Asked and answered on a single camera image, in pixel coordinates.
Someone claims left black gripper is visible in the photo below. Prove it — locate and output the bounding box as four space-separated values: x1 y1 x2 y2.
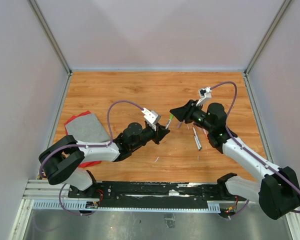
131 123 171 151

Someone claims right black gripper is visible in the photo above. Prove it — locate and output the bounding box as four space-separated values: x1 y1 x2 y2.
169 99 214 133

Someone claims white blue pen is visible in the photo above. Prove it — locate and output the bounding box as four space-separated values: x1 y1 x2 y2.
192 126 202 147
194 136 202 151

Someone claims orange highlighter pen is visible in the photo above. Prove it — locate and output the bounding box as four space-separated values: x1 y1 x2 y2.
203 129 209 139

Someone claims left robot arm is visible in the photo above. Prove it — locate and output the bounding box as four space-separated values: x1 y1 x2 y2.
38 122 170 198

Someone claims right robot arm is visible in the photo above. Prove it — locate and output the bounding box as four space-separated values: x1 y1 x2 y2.
170 100 300 220

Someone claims grey felt cloth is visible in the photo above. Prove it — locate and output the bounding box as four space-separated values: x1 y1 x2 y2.
65 113 110 143

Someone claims red cloth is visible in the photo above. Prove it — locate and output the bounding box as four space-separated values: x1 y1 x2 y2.
64 110 101 168

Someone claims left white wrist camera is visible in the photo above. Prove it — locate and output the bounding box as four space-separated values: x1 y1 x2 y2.
141 107 161 131

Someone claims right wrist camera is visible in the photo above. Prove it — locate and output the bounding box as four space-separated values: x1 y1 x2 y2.
196 87 212 107

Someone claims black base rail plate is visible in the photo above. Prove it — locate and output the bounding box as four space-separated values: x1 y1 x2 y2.
68 181 236 209

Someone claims grey slotted cable duct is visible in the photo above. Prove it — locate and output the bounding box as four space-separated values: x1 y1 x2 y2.
31 200 221 213

